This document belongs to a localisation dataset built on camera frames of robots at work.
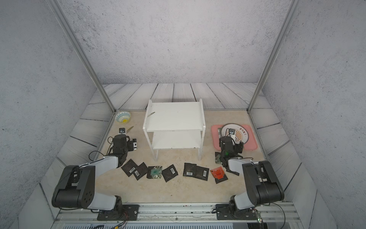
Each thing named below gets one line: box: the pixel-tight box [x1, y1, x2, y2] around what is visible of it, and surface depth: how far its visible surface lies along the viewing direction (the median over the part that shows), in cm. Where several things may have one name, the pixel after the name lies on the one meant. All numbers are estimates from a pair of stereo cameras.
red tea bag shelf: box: [209, 166, 225, 180], surface depth 88 cm
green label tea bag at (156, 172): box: [150, 166, 163, 179], surface depth 89 cm
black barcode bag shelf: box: [132, 161, 149, 181], surface depth 89 cm
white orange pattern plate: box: [221, 123, 250, 144], surface depth 106 cm
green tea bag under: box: [214, 174, 229, 184], surface depth 86 cm
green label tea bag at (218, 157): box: [214, 151, 222, 165], surface depth 95 cm
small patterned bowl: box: [114, 111, 132, 124], surface depth 117 cm
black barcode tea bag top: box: [161, 164, 179, 183], surface depth 88 cm
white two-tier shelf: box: [142, 98, 206, 162], surface depth 77 cm
